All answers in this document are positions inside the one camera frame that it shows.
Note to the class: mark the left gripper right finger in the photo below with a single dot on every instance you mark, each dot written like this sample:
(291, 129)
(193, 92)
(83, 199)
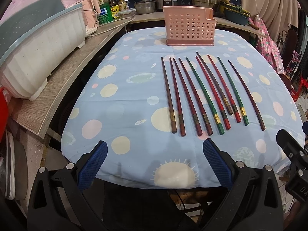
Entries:
(219, 165)

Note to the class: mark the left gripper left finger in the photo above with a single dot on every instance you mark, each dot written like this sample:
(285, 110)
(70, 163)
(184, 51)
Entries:
(89, 164)

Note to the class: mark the green chopstick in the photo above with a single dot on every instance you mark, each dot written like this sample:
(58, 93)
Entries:
(239, 110)
(208, 99)

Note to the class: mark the brown chopstick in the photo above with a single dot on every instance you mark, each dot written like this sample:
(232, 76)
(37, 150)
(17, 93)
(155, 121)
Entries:
(170, 104)
(219, 89)

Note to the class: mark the blue planet-print tablecloth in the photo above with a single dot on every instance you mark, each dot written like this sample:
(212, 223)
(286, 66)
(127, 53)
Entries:
(135, 102)

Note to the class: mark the white dish rack bin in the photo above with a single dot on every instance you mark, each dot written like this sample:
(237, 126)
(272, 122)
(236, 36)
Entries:
(28, 62)

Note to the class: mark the pink floral garment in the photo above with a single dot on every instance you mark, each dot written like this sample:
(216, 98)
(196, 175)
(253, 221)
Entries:
(267, 47)

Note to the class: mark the pink perforated utensil holder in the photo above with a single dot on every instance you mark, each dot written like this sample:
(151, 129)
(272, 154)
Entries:
(189, 26)

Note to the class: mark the blue bowl with vegetables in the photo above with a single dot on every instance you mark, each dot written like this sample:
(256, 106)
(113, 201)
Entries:
(236, 14)

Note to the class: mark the grey-blue bin lid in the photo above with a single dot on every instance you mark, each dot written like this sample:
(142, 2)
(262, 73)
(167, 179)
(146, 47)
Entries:
(27, 18)

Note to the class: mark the clear plastic food container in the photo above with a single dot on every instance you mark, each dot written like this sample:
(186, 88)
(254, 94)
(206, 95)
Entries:
(126, 13)

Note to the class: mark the pink electric kettle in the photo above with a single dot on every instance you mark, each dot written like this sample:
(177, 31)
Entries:
(91, 10)

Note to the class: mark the yellow snack packet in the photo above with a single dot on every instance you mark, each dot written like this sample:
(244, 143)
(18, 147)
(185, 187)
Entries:
(115, 9)

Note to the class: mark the yellow oil bottle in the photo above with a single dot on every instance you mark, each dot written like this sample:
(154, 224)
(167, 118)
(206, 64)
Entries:
(122, 5)

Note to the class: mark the small steel pot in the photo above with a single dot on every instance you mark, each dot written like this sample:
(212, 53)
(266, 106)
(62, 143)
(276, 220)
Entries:
(145, 7)

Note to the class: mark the beige curtain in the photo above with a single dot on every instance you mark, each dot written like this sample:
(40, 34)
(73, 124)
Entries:
(277, 15)

